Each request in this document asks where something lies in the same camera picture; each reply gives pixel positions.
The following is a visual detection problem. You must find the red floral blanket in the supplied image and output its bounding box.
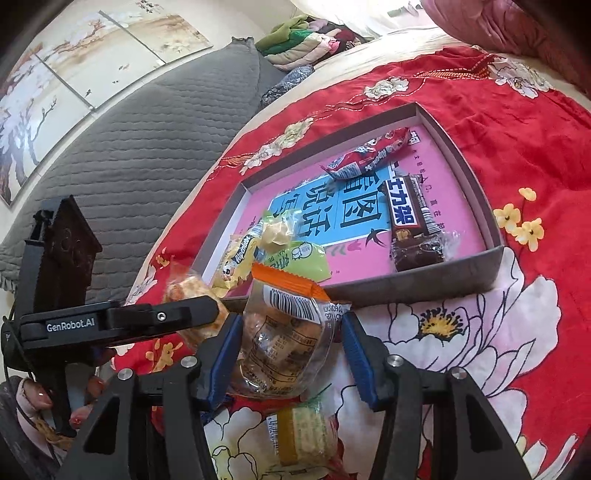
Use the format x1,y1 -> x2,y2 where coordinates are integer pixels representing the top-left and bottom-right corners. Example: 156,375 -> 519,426
113,46 -> 591,480

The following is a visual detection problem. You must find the yellow biscuit packet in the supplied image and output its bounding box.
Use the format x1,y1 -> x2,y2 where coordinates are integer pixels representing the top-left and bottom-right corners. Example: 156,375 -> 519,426
265,399 -> 340,468

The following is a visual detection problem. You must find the white cloth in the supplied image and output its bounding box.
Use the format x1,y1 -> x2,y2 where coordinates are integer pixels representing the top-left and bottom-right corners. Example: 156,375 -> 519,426
291,0 -> 428,40

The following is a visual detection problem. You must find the dark floral cloth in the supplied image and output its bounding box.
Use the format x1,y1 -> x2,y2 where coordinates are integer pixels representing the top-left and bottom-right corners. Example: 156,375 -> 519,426
261,65 -> 315,107

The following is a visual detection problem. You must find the grey quilted headboard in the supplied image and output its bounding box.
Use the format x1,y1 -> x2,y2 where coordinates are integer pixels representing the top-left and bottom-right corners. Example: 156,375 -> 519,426
0,37 -> 287,305

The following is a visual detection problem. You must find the brown cake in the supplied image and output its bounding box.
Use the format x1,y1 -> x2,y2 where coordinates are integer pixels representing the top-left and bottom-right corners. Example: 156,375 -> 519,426
389,231 -> 460,273

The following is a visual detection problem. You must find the clear rice cracker packet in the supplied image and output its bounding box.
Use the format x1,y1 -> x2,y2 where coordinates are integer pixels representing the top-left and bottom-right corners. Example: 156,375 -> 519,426
164,274 -> 232,349

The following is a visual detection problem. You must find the grey cardboard box pink inside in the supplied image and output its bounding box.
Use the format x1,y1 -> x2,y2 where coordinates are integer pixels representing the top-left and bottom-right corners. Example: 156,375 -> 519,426
191,102 -> 505,305

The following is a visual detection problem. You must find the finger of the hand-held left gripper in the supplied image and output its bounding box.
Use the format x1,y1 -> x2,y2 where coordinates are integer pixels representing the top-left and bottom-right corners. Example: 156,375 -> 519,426
105,296 -> 221,344

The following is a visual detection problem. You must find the yellow candy packet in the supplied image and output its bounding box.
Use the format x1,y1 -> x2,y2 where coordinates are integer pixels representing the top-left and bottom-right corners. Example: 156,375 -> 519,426
210,219 -> 266,300

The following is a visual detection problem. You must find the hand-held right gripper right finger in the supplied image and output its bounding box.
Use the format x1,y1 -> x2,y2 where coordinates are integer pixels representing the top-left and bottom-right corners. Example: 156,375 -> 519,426
342,311 -> 532,480

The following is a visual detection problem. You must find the person's left hand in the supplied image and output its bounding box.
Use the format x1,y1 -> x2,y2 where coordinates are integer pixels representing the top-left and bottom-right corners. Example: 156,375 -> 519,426
14,348 -> 116,432

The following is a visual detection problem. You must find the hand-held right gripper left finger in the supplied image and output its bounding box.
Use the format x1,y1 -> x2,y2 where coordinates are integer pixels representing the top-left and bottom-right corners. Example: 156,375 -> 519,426
55,314 -> 244,480

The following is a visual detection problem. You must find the pile of folded clothes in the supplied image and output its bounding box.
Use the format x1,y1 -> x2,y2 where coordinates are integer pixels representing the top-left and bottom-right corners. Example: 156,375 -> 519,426
255,14 -> 370,71

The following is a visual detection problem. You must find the red snack packet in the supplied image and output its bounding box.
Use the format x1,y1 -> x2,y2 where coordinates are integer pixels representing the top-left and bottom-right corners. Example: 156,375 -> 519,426
321,127 -> 411,182

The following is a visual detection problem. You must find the dark chocolate bar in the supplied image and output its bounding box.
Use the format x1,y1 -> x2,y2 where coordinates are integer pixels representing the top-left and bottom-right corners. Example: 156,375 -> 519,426
388,161 -> 446,245

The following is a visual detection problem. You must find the green candy packet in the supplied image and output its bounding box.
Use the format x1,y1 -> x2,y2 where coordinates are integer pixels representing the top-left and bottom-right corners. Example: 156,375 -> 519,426
259,210 -> 332,284

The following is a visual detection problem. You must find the clear packet with orange edges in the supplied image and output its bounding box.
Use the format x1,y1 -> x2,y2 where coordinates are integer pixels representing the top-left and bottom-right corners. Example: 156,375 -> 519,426
231,262 -> 352,400

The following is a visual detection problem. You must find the pink quilt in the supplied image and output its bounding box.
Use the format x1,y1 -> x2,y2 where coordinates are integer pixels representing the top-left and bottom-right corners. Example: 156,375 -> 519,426
422,0 -> 591,100

